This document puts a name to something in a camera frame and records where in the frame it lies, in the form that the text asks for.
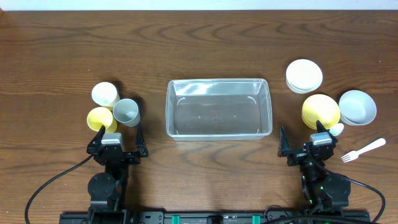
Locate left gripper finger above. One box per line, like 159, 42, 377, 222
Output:
90, 125, 106, 146
135, 123, 147, 152

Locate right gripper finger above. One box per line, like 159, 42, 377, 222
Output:
316, 120, 334, 139
277, 126, 291, 156

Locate yellow plastic bowl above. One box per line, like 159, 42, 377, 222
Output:
302, 94, 340, 129

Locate yellow plastic cup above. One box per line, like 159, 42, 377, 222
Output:
86, 107, 118, 133

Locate grey plastic cup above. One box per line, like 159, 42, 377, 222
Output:
113, 98, 141, 127

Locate grey plastic bowl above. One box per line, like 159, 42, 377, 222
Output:
338, 90, 377, 126

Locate white plastic cup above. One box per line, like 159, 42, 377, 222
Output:
91, 82, 120, 111

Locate white plastic bowl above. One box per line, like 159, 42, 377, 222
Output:
285, 59, 323, 94

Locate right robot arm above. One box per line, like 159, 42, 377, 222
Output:
277, 121, 351, 212

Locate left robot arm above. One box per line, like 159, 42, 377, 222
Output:
86, 124, 149, 220

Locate clear plastic container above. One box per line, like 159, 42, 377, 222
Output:
165, 78, 273, 141

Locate light green plastic spoon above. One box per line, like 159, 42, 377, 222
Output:
329, 123, 345, 136

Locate white plastic fork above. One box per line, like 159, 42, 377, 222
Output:
341, 138, 386, 163

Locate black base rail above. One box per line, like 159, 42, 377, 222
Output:
59, 209, 371, 224

